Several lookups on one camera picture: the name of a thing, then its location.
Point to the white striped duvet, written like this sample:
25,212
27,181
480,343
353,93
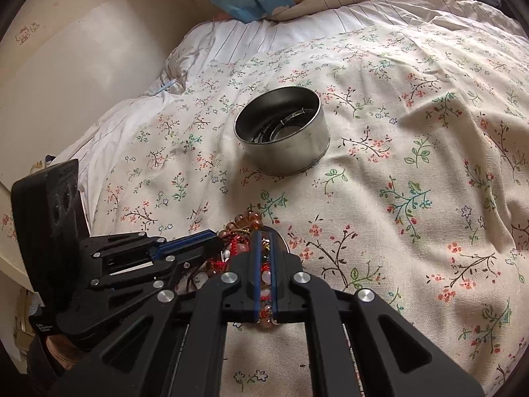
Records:
248,49

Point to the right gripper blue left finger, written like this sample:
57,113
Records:
254,274

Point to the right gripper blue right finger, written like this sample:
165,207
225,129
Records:
277,276

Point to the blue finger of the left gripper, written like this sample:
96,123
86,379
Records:
201,238

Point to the floral bed cover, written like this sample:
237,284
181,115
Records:
468,293

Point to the round silver metal tin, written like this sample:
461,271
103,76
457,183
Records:
283,131

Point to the left hand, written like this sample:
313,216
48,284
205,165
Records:
63,351

